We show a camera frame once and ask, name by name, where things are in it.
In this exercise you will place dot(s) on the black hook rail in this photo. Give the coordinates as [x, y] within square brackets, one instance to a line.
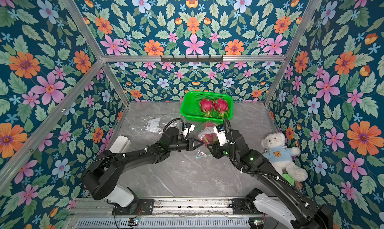
[187, 59]

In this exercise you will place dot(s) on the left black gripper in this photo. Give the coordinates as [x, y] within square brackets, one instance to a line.
[189, 143]

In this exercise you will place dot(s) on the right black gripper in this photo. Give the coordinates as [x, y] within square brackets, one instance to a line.
[213, 146]

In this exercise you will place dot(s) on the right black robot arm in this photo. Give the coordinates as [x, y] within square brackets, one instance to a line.
[292, 209]

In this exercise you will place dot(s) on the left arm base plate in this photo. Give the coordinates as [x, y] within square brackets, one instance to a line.
[138, 207]

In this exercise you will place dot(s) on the pink dragon fruit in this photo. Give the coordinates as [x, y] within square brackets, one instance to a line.
[222, 107]
[207, 107]
[207, 134]

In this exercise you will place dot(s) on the green plastic basket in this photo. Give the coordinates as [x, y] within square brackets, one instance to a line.
[190, 108]

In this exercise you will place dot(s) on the aluminium front rail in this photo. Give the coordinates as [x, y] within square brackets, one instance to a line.
[168, 213]

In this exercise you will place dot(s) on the clear zip-top bag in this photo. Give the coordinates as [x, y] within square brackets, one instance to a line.
[203, 150]
[148, 124]

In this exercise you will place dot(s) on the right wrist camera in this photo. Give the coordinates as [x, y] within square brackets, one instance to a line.
[221, 134]

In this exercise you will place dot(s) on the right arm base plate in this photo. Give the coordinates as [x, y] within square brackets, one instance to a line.
[242, 207]

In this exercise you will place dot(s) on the white teddy bear blue shirt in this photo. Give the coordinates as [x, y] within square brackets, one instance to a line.
[281, 157]

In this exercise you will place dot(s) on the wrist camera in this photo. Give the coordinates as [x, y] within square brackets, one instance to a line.
[188, 128]
[221, 134]

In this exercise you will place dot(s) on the green object behind bear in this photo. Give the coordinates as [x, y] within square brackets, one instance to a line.
[288, 178]

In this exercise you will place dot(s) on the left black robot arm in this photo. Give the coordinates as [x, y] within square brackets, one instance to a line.
[101, 177]

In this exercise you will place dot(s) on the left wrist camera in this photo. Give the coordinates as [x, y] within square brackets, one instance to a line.
[188, 128]

